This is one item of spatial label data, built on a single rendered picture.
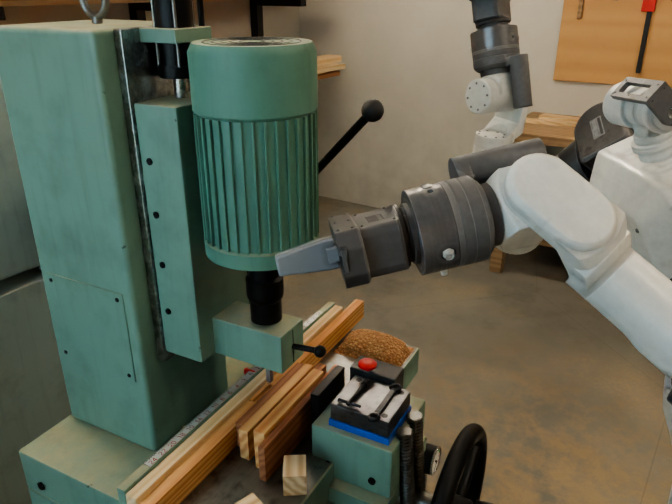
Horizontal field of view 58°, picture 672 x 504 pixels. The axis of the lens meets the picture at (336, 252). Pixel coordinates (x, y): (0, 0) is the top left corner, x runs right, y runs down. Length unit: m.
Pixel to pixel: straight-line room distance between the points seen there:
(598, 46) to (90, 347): 3.37
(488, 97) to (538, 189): 0.62
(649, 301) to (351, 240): 0.27
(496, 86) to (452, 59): 3.06
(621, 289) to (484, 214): 0.14
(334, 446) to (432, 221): 0.49
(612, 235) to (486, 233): 0.11
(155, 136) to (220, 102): 0.15
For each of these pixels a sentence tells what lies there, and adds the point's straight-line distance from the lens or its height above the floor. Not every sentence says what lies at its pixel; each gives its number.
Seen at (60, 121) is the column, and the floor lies 1.39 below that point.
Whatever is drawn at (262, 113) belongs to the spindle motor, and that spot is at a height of 1.42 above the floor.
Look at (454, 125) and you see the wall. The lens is 4.31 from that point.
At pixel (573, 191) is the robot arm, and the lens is 0.60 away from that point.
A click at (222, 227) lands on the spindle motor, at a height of 1.26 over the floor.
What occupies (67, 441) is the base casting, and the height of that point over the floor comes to 0.80.
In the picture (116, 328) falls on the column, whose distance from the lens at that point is 1.09.
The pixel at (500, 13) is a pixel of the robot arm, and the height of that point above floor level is 1.53.
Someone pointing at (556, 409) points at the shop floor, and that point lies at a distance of 2.71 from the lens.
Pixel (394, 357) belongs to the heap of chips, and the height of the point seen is 0.92.
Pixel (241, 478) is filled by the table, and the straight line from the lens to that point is 0.98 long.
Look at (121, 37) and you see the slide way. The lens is 0.94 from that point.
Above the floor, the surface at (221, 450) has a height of 0.92.
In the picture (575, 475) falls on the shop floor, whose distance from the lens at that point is 2.43.
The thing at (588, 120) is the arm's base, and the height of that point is 1.34.
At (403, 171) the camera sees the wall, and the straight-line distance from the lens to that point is 4.55.
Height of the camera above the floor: 1.57
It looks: 24 degrees down
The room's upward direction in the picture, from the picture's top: straight up
